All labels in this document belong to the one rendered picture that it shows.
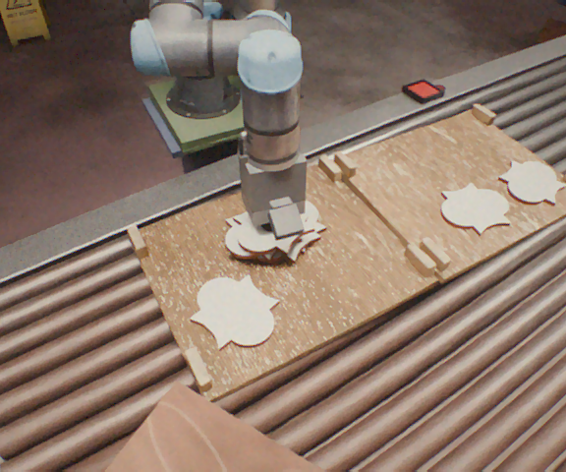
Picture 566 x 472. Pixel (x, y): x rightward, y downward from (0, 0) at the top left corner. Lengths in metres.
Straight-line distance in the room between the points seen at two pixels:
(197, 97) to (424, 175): 0.56
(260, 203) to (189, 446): 0.34
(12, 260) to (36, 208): 1.58
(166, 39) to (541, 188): 0.74
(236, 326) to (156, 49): 0.40
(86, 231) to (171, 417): 0.48
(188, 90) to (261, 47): 0.62
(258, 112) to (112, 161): 2.08
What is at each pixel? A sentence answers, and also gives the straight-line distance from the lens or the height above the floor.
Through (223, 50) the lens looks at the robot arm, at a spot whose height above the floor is 1.25.
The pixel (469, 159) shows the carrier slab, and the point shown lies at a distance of 1.04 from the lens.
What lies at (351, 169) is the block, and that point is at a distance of 0.91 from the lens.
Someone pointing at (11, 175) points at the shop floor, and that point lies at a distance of 2.79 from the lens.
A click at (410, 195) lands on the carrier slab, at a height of 0.94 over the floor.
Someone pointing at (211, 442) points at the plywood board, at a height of 1.04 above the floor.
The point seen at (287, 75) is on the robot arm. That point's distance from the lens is 0.56.
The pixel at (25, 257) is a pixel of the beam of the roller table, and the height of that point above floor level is 0.92.
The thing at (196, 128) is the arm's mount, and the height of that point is 0.90.
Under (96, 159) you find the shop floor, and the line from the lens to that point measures 2.68.
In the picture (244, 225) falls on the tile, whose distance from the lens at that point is 0.75.
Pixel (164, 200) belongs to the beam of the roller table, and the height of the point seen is 0.92.
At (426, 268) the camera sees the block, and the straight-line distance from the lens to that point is 0.77.
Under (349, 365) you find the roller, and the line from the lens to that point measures 0.69.
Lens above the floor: 1.53
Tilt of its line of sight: 48 degrees down
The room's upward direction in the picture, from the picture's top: straight up
